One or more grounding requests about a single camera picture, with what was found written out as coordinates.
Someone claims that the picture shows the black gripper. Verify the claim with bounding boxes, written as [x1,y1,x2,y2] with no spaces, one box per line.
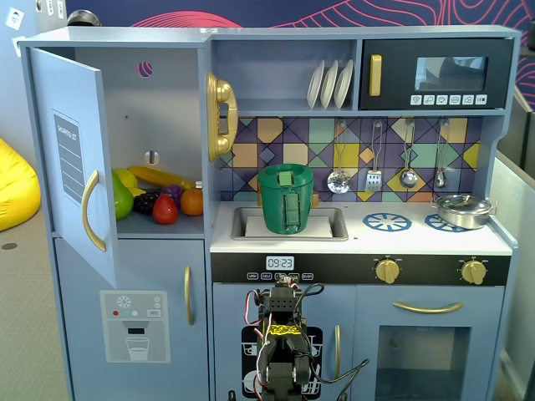
[273,275,302,292]

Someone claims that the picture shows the blue door with list label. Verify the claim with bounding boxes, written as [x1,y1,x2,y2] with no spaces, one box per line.
[28,46,120,289]

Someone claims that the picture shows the blue oven door with window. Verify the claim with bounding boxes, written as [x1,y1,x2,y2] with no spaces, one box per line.
[354,285,505,401]

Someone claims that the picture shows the blue door with dispenser print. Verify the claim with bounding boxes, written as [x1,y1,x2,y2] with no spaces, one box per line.
[53,237,208,401]

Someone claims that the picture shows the grey toy sink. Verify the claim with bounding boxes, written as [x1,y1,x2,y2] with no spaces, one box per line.
[230,206,349,242]

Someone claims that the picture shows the gold stove knob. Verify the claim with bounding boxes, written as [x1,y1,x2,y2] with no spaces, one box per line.
[374,257,401,285]
[459,259,488,286]

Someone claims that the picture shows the metal skimmer spoon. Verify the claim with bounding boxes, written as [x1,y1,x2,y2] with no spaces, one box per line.
[327,120,351,195]

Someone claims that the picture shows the orange toy orange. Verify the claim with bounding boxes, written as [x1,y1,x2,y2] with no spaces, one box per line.
[180,188,205,217]

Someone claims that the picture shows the metal slotted spatula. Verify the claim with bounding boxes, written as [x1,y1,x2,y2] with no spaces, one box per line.
[364,120,384,193]

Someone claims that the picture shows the red toy strawberry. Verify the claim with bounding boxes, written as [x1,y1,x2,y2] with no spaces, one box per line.
[152,195,180,226]

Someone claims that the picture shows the purple toy grapes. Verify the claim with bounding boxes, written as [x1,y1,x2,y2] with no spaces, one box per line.
[161,185,184,208]

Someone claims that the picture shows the metal ladle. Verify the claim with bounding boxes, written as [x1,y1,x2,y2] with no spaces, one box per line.
[399,120,418,189]

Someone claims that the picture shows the dark toy blackberry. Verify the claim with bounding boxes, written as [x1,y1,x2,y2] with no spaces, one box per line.
[132,190,162,216]

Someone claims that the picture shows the yellow toy banana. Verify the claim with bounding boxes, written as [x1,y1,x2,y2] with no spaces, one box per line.
[127,165,196,191]

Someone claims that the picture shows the metal serving spoon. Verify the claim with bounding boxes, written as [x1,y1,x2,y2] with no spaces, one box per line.
[433,119,451,190]

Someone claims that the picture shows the green toy pear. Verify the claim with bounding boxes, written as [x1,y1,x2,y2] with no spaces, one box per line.
[111,169,135,221]

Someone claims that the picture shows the steel pot with lid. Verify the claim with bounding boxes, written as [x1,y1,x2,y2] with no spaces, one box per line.
[431,194,498,231]

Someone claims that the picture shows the gold toy telephone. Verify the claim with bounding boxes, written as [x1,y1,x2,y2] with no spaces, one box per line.
[206,71,239,163]

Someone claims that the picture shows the yellow toy lemon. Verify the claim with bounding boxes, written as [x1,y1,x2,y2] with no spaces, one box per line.
[113,168,139,189]

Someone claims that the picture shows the white toy plate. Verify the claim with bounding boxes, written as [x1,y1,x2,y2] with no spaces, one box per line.
[320,59,339,110]
[307,59,326,110]
[334,59,354,109]

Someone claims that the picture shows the grey desk partition panel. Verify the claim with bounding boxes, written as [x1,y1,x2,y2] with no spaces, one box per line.
[492,150,535,401]

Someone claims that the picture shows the yellow bean bag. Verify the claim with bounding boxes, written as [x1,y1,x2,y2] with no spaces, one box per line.
[0,137,42,233]

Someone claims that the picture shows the blue wooden toy kitchen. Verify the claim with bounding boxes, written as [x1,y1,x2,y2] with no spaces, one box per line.
[12,24,523,401]

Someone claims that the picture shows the black cable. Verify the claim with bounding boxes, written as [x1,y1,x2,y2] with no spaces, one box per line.
[308,358,371,401]

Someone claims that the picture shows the black microwave door gold handle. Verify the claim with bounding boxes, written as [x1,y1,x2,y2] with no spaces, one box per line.
[359,38,513,110]

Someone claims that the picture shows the white wall tag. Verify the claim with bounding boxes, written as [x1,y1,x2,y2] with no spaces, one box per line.
[3,6,26,30]

